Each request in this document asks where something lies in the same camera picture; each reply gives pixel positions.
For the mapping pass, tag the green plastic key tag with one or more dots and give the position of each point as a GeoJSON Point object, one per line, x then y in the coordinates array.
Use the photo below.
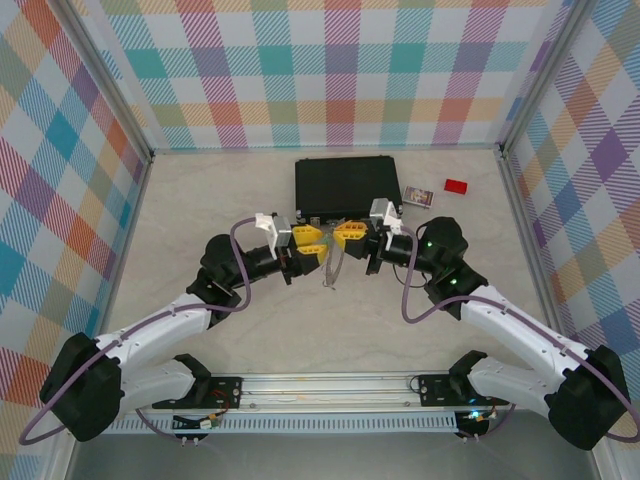
{"type": "Point", "coordinates": [326, 240]}

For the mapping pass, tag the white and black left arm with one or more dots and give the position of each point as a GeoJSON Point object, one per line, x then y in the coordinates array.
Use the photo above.
{"type": "Point", "coordinates": [150, 330]}

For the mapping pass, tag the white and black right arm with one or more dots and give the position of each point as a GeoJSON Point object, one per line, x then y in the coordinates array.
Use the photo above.
{"type": "Point", "coordinates": [515, 325]}

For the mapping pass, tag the playing card box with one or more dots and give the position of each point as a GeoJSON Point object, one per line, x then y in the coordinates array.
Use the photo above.
{"type": "Point", "coordinates": [418, 195]}

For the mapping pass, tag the red toy brick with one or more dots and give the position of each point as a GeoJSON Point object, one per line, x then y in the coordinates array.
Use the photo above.
{"type": "Point", "coordinates": [456, 186]}

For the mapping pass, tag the small black adapter box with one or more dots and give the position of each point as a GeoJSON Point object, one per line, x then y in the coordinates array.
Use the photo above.
{"type": "Point", "coordinates": [185, 422]}
{"type": "Point", "coordinates": [475, 427]}

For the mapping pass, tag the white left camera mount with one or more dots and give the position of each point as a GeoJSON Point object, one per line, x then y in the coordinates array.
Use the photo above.
{"type": "Point", "coordinates": [267, 230]}

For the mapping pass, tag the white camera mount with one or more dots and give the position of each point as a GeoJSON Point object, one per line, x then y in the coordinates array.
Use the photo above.
{"type": "Point", "coordinates": [392, 220]}
{"type": "Point", "coordinates": [267, 230]}

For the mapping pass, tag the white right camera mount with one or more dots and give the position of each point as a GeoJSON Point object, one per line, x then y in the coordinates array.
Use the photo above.
{"type": "Point", "coordinates": [392, 220]}

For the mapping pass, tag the aluminium floor frame rail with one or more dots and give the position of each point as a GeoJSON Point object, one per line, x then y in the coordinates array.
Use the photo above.
{"type": "Point", "coordinates": [225, 150]}
{"type": "Point", "coordinates": [533, 250]}
{"type": "Point", "coordinates": [120, 250]}

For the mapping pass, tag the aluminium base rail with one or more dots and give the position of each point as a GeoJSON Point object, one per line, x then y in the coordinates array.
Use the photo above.
{"type": "Point", "coordinates": [325, 390]}

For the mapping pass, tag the aluminium frame post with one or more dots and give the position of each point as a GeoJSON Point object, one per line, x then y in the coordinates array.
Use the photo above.
{"type": "Point", "coordinates": [542, 75]}
{"type": "Point", "coordinates": [107, 75]}

